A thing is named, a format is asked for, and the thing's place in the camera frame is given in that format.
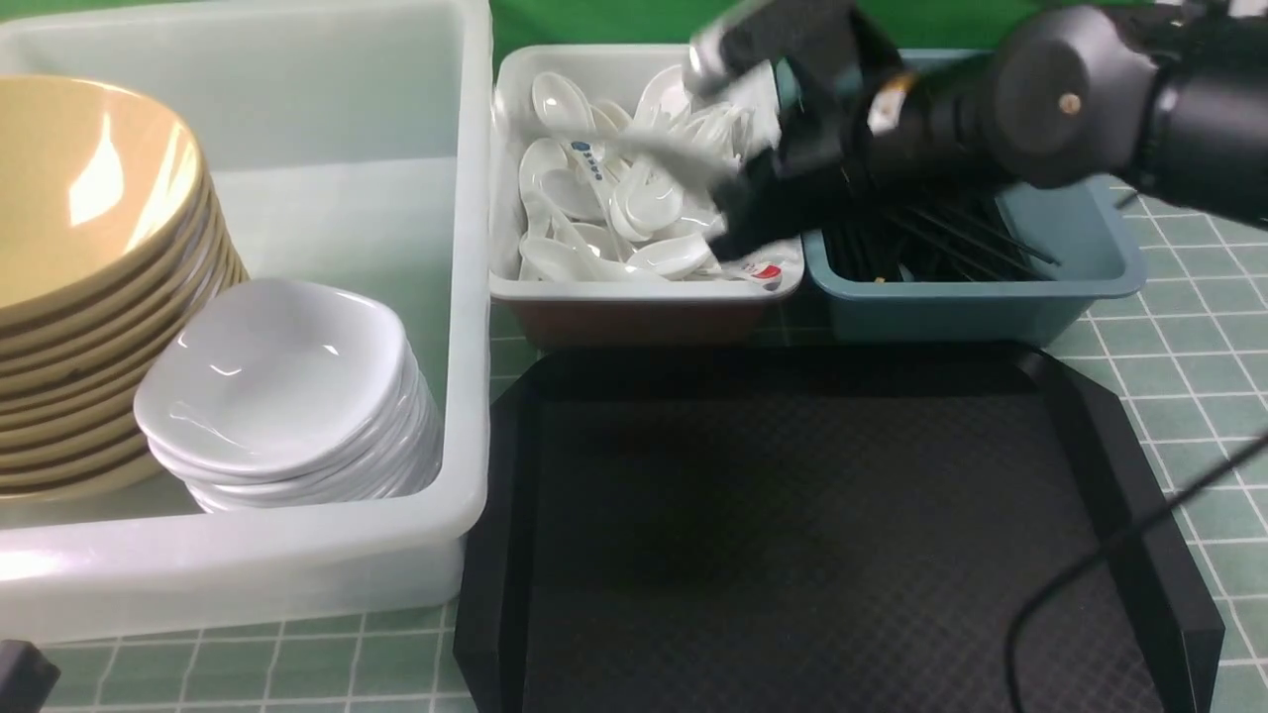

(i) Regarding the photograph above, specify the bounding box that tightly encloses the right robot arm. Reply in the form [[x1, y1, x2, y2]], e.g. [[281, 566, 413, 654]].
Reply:
[[689, 1, 1267, 263]]

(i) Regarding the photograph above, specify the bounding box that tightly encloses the pile of black chopsticks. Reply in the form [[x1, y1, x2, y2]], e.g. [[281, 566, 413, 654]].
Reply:
[[820, 197, 1063, 283]]

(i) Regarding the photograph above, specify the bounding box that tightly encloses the stack of tan bowls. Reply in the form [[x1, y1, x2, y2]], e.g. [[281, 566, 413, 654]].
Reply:
[[0, 167, 254, 499]]

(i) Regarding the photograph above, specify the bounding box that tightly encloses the white spoon with blue print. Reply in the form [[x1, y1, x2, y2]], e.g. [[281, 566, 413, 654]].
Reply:
[[530, 71, 610, 188]]

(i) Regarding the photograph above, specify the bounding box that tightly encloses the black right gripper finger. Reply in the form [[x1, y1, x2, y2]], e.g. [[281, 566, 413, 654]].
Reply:
[[709, 167, 820, 263]]

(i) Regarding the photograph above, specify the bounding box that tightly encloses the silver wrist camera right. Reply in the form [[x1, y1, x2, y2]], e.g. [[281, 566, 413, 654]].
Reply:
[[683, 0, 883, 100]]

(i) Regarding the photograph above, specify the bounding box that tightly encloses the large translucent white tub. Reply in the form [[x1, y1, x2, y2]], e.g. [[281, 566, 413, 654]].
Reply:
[[1, 1, 492, 644]]

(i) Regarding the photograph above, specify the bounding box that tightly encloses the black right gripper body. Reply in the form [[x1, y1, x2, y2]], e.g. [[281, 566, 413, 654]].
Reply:
[[744, 69, 1002, 223]]

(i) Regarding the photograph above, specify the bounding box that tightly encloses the white spoon bin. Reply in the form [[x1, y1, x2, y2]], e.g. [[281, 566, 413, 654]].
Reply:
[[489, 44, 805, 302]]

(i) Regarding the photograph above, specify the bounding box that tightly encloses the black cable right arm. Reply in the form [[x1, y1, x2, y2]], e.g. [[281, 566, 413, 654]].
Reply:
[[1006, 431, 1268, 713]]

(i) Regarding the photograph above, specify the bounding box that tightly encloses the stack of white dishes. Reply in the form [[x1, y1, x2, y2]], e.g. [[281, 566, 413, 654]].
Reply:
[[133, 278, 443, 513]]

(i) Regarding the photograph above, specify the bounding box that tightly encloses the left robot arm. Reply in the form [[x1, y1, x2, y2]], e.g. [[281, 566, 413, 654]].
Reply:
[[0, 639, 60, 713]]

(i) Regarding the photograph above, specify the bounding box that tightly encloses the white soup spoon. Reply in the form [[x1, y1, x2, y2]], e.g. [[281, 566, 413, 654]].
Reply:
[[602, 129, 741, 192]]

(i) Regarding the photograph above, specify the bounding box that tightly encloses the blue chopstick bin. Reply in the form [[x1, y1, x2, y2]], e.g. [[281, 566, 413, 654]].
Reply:
[[777, 49, 1148, 344]]

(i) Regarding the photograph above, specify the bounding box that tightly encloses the green backdrop cloth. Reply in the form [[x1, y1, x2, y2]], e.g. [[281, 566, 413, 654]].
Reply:
[[489, 1, 1042, 58]]

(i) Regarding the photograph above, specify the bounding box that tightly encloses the white spoon with red label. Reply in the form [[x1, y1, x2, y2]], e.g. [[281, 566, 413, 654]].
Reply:
[[720, 255, 801, 292]]

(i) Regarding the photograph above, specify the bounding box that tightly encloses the white dish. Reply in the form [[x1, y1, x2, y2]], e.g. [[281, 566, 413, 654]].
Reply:
[[133, 278, 411, 474]]

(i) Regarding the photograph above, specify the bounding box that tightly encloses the long white spoon front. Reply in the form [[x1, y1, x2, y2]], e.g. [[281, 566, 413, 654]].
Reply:
[[626, 232, 714, 280]]

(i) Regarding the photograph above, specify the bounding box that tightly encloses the black serving tray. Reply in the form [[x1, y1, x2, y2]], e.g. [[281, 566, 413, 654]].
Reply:
[[453, 345, 1163, 712]]

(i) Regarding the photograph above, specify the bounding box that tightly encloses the tan noodle bowl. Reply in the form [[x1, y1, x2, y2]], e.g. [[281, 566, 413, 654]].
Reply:
[[1, 75, 203, 316]]

